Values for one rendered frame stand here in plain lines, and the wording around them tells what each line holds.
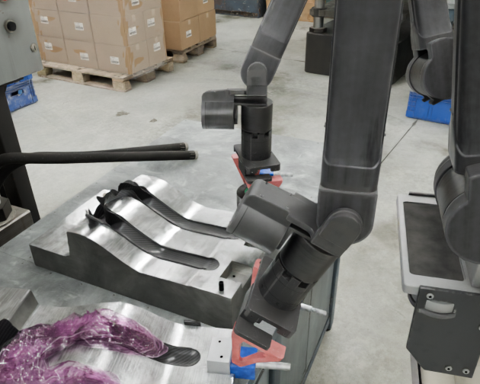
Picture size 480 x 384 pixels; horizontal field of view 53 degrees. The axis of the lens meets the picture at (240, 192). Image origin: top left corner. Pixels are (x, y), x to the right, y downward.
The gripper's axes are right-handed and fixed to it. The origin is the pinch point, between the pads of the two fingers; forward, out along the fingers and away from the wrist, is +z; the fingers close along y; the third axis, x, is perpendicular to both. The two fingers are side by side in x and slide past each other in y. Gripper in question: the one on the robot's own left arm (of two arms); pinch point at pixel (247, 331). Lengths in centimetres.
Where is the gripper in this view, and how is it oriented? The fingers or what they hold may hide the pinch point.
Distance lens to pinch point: 67.5
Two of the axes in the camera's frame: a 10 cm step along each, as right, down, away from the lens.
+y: -2.4, 5.0, -8.3
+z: -4.2, 7.2, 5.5
